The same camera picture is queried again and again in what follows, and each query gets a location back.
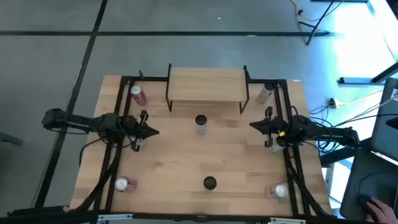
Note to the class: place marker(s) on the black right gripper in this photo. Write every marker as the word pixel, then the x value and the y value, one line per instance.
pixel 280 129

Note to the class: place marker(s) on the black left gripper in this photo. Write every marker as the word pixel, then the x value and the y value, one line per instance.
pixel 134 127

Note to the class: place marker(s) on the silver soda can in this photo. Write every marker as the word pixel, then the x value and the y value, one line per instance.
pixel 142 144

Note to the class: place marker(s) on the white Celsius can black lid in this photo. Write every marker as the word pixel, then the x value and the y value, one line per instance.
pixel 210 183
pixel 201 120
pixel 276 148
pixel 264 95

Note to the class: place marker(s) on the red cola can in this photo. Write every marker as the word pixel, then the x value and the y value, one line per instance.
pixel 139 96
pixel 122 184

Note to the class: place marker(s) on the white and red soda can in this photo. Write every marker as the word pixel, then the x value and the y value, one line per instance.
pixel 280 190

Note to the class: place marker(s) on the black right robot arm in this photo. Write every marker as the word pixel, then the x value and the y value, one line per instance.
pixel 326 132

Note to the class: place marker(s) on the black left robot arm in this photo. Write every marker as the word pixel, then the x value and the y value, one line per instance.
pixel 81 120

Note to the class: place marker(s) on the black desk foot bar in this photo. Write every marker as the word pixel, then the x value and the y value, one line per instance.
pixel 354 80
pixel 339 155

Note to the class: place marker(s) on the grey desk top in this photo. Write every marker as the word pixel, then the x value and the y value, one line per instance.
pixel 357 174

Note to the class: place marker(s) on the black tripod stand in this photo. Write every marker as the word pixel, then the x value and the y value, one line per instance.
pixel 314 28

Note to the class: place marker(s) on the black computer mouse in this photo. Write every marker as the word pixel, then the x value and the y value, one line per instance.
pixel 363 200

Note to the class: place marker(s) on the black orange bar clamp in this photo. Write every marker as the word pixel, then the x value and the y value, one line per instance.
pixel 37 211

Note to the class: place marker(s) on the grey chair leg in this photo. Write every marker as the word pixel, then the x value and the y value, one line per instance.
pixel 9 138

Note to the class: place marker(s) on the person's hand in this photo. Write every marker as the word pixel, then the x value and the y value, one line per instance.
pixel 382 213

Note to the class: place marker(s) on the wooden shelf black metal frame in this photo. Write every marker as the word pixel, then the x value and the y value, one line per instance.
pixel 206 84

